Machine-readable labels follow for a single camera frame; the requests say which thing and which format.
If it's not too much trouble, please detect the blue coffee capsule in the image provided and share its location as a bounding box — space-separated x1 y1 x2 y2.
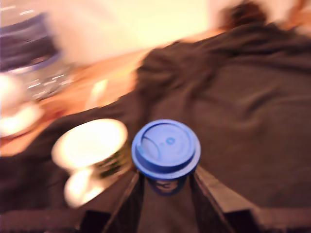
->
131 118 202 197

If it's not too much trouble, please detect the white patterned coffee mug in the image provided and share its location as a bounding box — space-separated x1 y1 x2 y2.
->
51 118 133 209

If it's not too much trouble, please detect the dark blanket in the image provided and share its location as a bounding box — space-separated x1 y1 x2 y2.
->
0 21 311 233

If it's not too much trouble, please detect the large clear water bottle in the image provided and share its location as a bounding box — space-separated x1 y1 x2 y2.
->
0 9 76 102

